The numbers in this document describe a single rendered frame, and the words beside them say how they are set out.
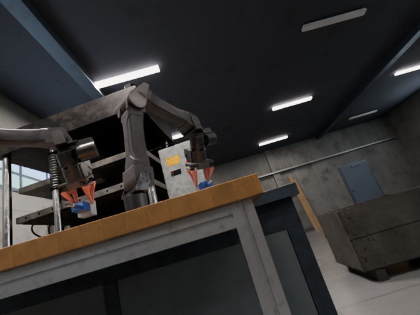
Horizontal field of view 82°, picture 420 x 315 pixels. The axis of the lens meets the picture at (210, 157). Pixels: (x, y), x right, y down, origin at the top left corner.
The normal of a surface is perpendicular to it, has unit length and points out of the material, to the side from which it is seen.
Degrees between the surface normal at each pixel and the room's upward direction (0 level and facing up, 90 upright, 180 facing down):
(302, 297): 90
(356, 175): 90
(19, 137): 93
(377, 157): 90
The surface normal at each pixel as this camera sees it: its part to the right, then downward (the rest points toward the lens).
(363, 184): -0.06, -0.32
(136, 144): 0.64, -0.43
